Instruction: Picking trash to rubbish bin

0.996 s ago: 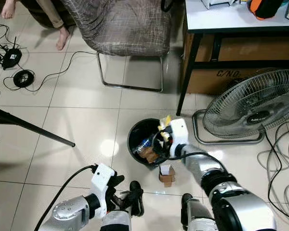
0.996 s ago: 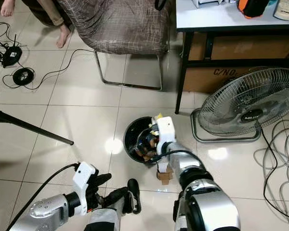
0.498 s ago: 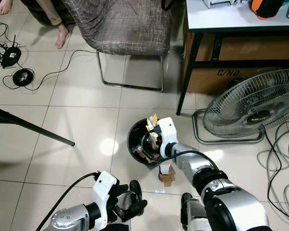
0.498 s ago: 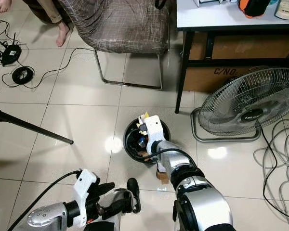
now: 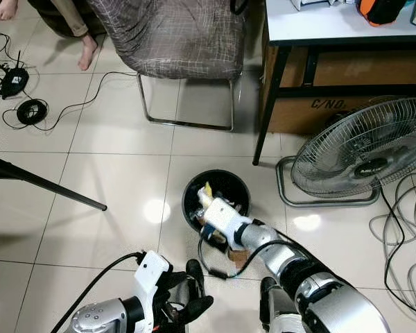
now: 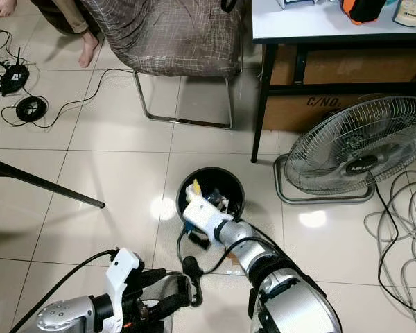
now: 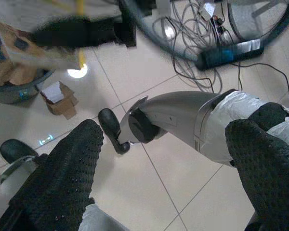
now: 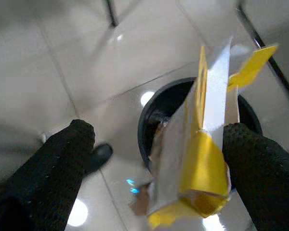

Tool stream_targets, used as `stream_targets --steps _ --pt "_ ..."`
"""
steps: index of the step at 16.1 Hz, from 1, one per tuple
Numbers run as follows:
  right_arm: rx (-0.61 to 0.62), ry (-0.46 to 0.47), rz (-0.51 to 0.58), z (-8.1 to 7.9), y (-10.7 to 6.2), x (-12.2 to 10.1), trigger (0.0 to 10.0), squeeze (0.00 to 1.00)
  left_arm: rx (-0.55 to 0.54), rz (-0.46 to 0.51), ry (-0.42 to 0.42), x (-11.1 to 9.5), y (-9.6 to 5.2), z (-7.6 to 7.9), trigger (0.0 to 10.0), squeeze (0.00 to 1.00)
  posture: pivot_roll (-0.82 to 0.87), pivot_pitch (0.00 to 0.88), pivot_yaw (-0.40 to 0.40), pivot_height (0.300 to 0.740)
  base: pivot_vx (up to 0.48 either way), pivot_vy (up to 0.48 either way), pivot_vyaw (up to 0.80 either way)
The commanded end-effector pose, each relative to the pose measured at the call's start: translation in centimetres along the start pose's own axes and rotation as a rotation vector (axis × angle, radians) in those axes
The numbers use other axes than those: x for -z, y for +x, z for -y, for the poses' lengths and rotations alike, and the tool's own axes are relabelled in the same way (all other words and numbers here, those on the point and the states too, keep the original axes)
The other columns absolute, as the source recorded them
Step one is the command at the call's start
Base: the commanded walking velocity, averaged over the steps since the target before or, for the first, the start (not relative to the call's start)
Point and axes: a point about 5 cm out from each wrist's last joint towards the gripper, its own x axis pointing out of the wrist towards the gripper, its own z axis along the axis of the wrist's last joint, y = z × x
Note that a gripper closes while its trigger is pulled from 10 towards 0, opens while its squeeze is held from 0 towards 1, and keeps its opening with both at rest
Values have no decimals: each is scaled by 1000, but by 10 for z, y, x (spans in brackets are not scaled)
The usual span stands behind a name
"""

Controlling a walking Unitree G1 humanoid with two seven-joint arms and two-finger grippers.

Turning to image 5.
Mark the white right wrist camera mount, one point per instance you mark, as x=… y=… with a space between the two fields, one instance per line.
x=225 y=216

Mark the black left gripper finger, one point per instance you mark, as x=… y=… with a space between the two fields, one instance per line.
x=195 y=277
x=197 y=309

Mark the black router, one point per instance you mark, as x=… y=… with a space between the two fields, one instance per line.
x=14 y=82

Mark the yellow white snack bag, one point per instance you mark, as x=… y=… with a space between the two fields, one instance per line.
x=206 y=194

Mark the orange black device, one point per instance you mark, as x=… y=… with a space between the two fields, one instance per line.
x=381 y=10

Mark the black round rubbish bin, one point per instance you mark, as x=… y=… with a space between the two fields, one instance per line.
x=225 y=182

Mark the person bare foot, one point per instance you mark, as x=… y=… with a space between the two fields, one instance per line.
x=5 y=8
x=88 y=52

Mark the grey fabric chair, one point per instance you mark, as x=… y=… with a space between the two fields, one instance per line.
x=173 y=38

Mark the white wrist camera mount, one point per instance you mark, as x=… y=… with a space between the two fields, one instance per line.
x=225 y=216
x=151 y=277

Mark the large brown cardboard box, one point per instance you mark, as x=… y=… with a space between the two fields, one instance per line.
x=360 y=66

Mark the dark slanted table leg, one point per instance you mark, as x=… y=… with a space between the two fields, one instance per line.
x=48 y=182

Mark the grey metal floor fan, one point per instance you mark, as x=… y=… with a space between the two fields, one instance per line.
x=360 y=146

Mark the person tan trouser leg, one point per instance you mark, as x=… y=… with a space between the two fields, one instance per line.
x=69 y=15

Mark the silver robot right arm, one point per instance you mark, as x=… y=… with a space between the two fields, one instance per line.
x=319 y=291

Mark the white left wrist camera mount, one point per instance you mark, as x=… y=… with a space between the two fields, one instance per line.
x=151 y=277

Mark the small brown white carton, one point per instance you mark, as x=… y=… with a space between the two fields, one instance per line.
x=237 y=258

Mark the white top black frame table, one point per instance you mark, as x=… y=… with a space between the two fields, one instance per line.
x=333 y=28

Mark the grey robot right leg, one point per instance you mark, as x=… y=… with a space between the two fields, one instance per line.
x=274 y=305

